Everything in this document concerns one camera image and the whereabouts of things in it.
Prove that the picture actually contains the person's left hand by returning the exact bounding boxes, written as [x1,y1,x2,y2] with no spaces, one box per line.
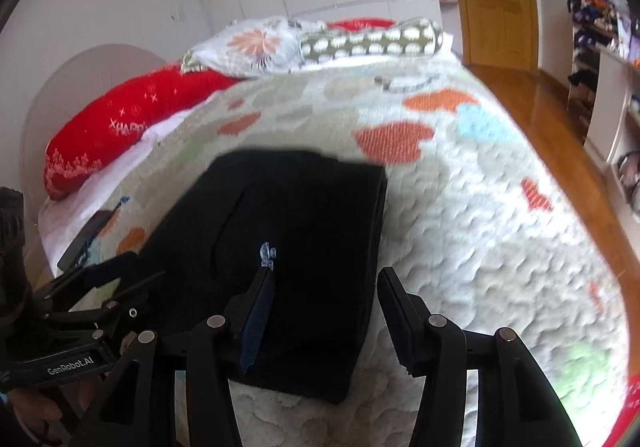
[6,375,102,446]

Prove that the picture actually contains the white bed sheet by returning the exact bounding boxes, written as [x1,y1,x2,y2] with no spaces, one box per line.
[37,92,221,277]

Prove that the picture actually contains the white round headboard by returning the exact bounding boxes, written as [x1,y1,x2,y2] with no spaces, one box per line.
[21,44,166,220]

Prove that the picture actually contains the patterned quilt bedspread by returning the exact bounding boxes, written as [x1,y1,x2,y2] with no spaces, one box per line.
[90,58,629,446]

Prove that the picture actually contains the blue clicker with lanyard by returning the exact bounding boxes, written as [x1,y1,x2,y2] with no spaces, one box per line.
[80,196,129,265]

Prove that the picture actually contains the red long pillow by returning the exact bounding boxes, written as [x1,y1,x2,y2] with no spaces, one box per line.
[43,64,238,200]

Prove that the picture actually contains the floral white pillow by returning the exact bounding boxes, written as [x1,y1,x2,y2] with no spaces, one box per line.
[180,16,326,79]

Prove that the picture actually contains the black pants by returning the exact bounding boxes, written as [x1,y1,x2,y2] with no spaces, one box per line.
[122,149,387,404]

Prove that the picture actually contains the green white-dotted bolster pillow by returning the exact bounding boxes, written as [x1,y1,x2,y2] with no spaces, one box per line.
[299,18,444,64]

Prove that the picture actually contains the white shelf with clutter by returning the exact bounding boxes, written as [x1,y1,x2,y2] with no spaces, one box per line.
[567,0,639,219]

